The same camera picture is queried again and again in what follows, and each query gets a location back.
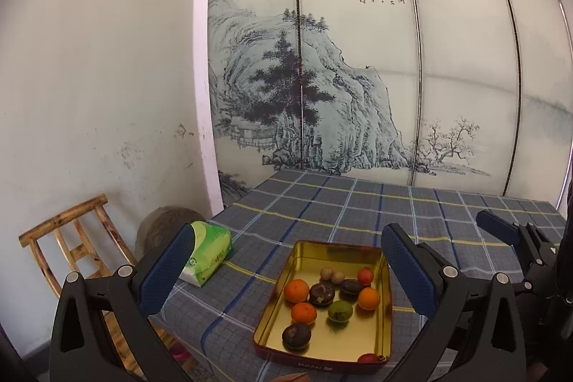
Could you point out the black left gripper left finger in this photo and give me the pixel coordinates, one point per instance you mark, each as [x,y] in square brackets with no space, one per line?
[146,286]

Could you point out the orange round fruit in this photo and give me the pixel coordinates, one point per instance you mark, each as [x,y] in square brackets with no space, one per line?
[368,299]

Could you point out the green tissue pack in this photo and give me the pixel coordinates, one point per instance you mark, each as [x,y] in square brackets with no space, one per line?
[212,244]

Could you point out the grey round stool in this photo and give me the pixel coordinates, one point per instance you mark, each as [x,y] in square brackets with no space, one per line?
[159,224]

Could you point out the wooden bamboo chair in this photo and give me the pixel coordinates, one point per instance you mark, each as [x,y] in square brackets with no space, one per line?
[89,341]

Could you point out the grey plaid tablecloth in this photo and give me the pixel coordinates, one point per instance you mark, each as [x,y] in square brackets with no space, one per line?
[295,224]

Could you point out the dark brown mangosteen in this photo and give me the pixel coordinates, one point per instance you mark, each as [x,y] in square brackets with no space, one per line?
[296,337]

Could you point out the small red tomato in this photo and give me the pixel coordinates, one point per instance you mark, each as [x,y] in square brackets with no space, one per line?
[365,276]

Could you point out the orange tangerine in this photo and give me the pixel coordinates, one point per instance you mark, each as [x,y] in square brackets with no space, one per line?
[304,313]

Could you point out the tan round longan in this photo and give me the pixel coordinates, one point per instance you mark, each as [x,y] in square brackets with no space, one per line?
[337,277]

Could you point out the orange mandarin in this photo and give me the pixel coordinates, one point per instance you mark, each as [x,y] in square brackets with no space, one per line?
[296,291]

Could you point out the tan brown longan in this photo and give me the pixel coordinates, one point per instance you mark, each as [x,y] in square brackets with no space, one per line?
[326,273]

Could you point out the dark purple mangosteen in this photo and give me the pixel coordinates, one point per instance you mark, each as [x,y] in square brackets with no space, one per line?
[321,294]

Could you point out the green tomato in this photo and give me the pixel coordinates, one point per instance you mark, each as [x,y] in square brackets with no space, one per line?
[340,311]

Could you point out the gold metal tin tray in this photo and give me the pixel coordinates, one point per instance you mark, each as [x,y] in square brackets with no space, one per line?
[333,347]

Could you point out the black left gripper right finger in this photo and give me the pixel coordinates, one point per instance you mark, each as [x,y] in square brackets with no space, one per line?
[432,285]

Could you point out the dark brown avocado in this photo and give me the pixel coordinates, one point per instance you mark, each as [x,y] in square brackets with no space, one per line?
[350,289]

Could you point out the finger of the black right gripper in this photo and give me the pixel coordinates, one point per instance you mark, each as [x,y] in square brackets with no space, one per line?
[483,287]
[531,245]

